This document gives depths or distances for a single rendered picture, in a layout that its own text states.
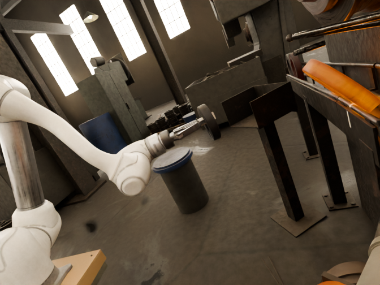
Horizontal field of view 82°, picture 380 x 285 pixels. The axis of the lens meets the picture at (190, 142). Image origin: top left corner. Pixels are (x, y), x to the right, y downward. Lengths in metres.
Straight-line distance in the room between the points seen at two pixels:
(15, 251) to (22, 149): 0.39
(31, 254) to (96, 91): 3.21
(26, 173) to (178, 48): 10.27
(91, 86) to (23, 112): 3.13
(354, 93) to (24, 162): 1.13
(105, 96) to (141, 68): 8.06
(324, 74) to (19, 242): 1.06
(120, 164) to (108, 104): 3.21
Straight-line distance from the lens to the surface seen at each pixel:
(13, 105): 0.93
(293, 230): 1.30
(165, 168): 1.48
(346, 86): 0.57
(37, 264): 1.05
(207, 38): 10.71
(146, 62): 11.70
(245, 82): 2.93
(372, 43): 0.70
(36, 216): 1.16
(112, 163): 0.75
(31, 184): 1.15
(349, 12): 0.47
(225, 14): 3.12
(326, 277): 0.25
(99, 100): 3.98
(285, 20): 3.48
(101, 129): 3.82
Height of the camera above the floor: 0.92
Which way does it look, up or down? 17 degrees down
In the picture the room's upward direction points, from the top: 25 degrees counter-clockwise
